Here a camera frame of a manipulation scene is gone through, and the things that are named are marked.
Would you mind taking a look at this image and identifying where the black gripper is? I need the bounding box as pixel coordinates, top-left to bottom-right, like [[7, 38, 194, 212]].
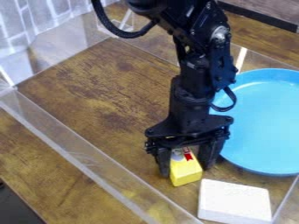
[[144, 76, 233, 178]]

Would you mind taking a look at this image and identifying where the yellow butter block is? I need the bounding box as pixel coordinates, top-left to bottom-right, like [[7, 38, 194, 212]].
[[169, 147, 202, 186]]

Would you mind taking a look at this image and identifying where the blue round tray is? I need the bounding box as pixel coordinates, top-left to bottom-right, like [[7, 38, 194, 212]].
[[220, 68, 299, 177]]

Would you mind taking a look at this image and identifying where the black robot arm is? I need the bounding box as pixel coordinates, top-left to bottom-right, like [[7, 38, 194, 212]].
[[125, 0, 237, 177]]

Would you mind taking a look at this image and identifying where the white speckled sponge block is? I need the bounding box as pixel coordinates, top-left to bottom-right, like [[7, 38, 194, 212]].
[[197, 179, 272, 224]]

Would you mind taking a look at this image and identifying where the dark wooden furniture edge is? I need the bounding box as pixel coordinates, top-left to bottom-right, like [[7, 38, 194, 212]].
[[217, 0, 299, 33]]

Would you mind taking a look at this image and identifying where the clear acrylic enclosure wall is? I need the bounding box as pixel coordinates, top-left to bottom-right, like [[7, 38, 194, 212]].
[[0, 0, 197, 222]]

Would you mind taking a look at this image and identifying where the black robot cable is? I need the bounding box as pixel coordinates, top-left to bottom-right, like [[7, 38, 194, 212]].
[[89, 0, 158, 39]]

